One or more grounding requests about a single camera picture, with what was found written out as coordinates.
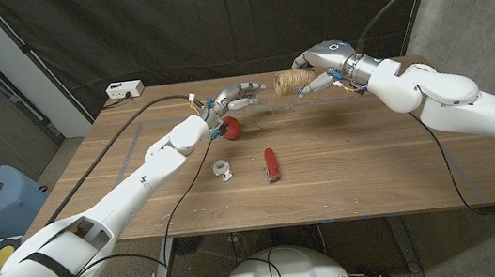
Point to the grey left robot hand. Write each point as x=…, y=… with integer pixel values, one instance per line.
x=228, y=98

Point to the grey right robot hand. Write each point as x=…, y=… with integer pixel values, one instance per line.
x=332, y=54

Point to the brown jute twine spool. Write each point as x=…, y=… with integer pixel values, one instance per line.
x=292, y=82

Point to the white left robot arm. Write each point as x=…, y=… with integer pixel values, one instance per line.
x=140, y=189

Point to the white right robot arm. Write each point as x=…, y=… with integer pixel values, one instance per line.
x=461, y=107

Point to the red ball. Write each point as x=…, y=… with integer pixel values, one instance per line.
x=233, y=130

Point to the small white tape roll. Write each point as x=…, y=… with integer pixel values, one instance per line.
x=221, y=167

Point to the red swiss knife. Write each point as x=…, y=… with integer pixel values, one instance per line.
x=271, y=164

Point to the white power box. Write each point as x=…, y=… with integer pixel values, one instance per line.
x=124, y=89

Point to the black backdrop curtain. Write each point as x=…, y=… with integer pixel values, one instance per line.
x=119, y=21

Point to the black ribbed round object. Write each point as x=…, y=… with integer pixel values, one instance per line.
x=188, y=244

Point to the grey metal table leg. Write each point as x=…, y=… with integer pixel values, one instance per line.
x=164, y=271
x=402, y=242

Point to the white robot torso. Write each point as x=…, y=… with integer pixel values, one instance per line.
x=301, y=269

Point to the blue plastic container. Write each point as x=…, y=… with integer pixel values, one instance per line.
x=0, y=206

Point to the black shoe yellow insole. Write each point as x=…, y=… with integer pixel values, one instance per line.
x=2, y=256

